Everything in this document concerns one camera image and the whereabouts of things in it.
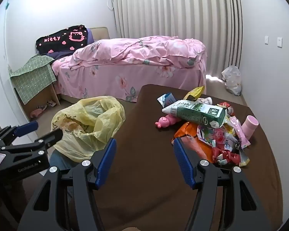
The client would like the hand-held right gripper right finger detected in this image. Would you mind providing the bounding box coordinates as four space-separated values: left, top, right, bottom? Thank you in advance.
173 137 272 231

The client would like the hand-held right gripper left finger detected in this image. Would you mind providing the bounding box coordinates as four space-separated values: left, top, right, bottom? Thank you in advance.
17 138 117 231

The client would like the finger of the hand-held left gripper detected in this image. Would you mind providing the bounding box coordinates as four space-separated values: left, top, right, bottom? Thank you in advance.
0 121 38 148
5 129 63 156

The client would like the orange snack bag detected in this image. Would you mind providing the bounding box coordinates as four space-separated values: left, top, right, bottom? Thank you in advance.
171 122 215 164

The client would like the yellow plastic bag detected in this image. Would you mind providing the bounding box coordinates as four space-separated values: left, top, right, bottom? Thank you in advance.
50 96 126 163

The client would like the pile of snack wrappers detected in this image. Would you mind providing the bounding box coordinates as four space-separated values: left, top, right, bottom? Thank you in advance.
195 97 252 167

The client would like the green white milk carton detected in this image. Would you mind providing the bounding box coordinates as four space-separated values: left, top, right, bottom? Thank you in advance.
162 100 228 128

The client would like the small blue white carton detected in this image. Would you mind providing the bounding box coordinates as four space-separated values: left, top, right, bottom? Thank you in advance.
157 93 176 109

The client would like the yellow wrapper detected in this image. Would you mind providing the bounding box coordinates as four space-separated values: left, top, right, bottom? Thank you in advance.
183 86 205 101

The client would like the wooden nightstand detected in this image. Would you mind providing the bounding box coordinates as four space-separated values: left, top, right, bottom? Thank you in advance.
14 80 61 122

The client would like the pink caterpillar toy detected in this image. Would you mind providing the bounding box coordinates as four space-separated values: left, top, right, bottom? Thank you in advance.
155 115 181 130

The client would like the green checked cloth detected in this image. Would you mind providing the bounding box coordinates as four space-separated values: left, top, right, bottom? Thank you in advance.
10 54 57 105

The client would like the white wardrobe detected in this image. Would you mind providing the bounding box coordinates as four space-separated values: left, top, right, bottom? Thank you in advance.
0 5 36 150

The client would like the pink cup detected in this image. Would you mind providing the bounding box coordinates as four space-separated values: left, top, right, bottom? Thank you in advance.
241 115 259 140

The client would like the bed with pink floral sheet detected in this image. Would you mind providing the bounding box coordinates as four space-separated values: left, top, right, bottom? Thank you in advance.
50 35 208 103

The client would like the black pink printed blanket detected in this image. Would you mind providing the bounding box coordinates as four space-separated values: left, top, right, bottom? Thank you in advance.
36 25 89 54

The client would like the white plastic bag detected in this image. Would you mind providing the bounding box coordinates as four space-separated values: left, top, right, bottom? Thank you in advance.
222 65 242 96

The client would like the beige headboard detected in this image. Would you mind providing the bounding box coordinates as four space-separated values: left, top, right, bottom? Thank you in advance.
89 27 110 44

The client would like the pink floral duvet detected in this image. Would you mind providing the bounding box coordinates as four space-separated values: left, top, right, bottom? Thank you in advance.
71 36 206 68

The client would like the striped beige curtain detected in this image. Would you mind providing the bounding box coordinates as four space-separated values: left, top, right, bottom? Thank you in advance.
112 0 243 77

